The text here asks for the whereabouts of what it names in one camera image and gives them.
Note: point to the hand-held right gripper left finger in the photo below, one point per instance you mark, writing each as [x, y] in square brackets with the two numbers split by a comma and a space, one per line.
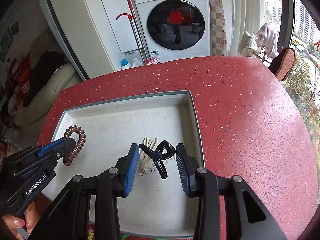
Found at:
[132, 172]

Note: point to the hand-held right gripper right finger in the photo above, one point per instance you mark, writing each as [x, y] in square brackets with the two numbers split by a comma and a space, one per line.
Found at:
[183, 172]

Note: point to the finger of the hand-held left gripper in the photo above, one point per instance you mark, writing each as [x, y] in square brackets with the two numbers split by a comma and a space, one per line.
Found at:
[58, 155]
[52, 146]

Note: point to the black hair claw clip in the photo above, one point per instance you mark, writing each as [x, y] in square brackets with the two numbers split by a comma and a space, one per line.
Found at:
[162, 170]

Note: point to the white shallow tray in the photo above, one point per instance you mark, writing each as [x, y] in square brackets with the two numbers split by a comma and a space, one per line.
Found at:
[155, 205]

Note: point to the person's left hand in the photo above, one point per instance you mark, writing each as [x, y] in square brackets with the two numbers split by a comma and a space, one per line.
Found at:
[16, 223]

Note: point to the beige hair clip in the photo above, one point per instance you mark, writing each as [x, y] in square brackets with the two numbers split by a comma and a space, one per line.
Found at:
[145, 161]

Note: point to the cream leather sofa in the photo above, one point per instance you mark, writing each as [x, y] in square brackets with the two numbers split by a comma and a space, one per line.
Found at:
[50, 90]

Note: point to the green translucent bangle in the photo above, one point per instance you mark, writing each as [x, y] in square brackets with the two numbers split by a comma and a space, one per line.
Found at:
[127, 237]

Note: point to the red printed cloth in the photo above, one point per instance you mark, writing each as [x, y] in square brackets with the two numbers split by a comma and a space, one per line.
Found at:
[21, 87]

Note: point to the dark cloth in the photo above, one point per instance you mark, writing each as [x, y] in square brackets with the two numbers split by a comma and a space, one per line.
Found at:
[47, 67]

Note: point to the blue capped bottle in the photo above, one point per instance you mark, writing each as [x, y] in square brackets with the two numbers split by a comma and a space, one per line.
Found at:
[125, 64]

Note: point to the white detergent jug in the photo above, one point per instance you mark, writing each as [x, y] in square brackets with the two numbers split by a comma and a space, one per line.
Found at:
[133, 55]

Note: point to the white washing machine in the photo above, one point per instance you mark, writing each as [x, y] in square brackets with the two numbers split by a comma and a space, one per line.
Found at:
[200, 47]

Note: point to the white tall cabinet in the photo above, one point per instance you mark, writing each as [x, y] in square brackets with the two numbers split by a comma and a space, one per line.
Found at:
[100, 17]

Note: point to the red and silver mop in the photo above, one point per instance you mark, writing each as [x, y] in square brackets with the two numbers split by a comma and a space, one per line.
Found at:
[136, 32]

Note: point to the beige cloth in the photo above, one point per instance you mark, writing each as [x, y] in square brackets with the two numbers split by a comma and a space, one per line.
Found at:
[247, 43]

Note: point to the checkered hanging cloth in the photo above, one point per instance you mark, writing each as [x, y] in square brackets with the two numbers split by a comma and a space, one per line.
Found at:
[218, 25]

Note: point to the pink towel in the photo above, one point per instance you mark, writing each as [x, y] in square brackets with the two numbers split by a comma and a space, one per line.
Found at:
[268, 37]

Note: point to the white curtain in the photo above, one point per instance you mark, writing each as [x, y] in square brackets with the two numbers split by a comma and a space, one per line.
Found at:
[245, 5]

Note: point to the wall picture frames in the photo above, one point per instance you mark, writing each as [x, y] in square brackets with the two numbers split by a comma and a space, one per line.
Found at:
[7, 40]

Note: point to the dark window frame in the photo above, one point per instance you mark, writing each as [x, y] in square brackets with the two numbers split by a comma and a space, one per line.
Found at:
[287, 12]

